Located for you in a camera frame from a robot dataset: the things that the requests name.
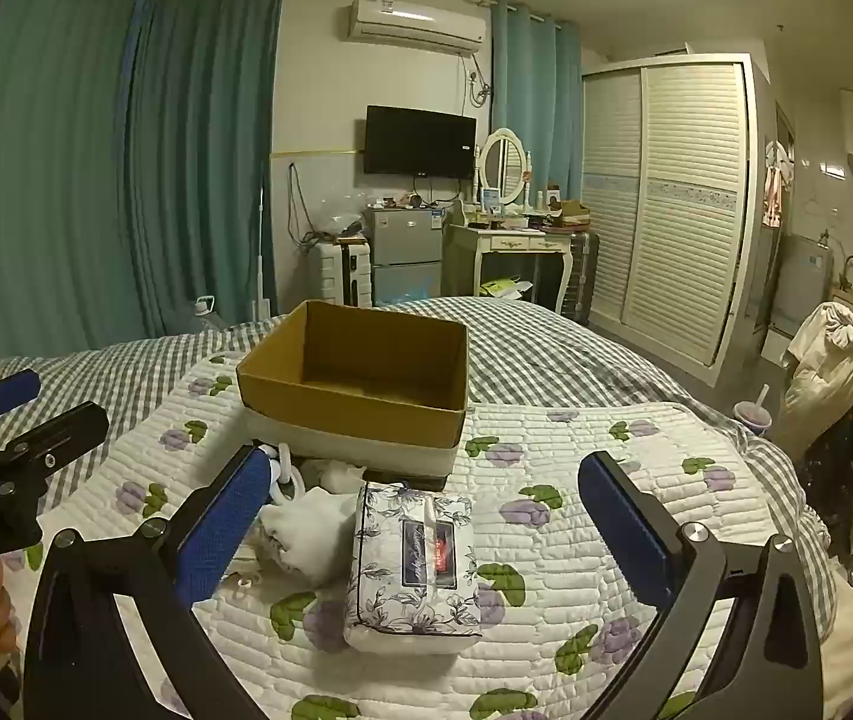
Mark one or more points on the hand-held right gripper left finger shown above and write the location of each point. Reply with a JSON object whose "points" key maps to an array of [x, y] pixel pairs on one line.
{"points": [[224, 532]]}

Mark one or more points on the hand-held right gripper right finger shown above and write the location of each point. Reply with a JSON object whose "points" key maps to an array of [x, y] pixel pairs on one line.
{"points": [[621, 525]]}

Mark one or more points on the white plush toy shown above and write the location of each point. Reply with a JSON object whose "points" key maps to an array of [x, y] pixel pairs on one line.
{"points": [[306, 532]]}

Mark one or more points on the small white cloth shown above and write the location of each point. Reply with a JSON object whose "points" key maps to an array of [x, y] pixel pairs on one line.
{"points": [[342, 476]]}

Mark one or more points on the floral tissue pack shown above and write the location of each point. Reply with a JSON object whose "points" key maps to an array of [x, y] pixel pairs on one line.
{"points": [[411, 570]]}

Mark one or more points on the white floral quilt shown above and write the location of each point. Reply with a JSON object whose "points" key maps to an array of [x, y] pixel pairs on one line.
{"points": [[546, 585]]}

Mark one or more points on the purple cup with straw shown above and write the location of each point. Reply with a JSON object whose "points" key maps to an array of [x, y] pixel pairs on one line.
{"points": [[753, 416]]}

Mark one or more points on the clear water jug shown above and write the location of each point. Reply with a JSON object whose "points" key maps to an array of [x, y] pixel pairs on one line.
{"points": [[205, 313]]}

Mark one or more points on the teal curtain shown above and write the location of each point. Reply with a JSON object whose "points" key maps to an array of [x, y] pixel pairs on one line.
{"points": [[29, 165], [539, 105], [201, 165]]}

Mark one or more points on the dark suitcase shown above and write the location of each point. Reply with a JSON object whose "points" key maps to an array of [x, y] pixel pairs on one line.
{"points": [[582, 274]]}

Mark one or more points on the yellow green bag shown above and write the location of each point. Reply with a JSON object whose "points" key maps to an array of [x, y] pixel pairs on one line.
{"points": [[501, 287]]}

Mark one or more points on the white ribbed suitcase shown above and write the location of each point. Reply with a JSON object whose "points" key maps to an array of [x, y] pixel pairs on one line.
{"points": [[336, 274]]}

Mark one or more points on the grey washing machine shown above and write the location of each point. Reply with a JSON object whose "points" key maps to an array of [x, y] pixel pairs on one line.
{"points": [[801, 285]]}

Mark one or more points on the white dressing table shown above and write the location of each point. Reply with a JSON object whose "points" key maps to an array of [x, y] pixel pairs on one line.
{"points": [[516, 241]]}

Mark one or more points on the blue plastic bag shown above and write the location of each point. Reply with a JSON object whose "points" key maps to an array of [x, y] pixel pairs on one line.
{"points": [[405, 290]]}

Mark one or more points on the white louvred wardrobe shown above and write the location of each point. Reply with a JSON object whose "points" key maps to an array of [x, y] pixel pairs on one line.
{"points": [[681, 225]]}

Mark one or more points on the small cardboard box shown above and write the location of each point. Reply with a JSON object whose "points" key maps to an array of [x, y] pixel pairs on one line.
{"points": [[573, 212]]}

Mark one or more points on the clear plastic bag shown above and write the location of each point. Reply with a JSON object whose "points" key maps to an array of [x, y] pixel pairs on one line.
{"points": [[336, 221]]}

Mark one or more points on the grey mini fridge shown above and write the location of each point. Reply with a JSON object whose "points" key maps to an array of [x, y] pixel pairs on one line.
{"points": [[404, 236]]}

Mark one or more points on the pink hanging clothes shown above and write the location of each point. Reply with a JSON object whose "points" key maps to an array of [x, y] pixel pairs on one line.
{"points": [[774, 191]]}

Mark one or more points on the white oval mirror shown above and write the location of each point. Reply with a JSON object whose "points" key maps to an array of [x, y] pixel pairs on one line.
{"points": [[503, 161]]}

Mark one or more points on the white air conditioner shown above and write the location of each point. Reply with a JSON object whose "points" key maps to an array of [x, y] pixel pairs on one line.
{"points": [[415, 21]]}

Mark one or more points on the small picture frame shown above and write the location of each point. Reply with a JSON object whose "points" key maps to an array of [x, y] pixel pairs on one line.
{"points": [[491, 199]]}

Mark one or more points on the black wall television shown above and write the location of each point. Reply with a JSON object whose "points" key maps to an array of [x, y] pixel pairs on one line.
{"points": [[419, 141]]}

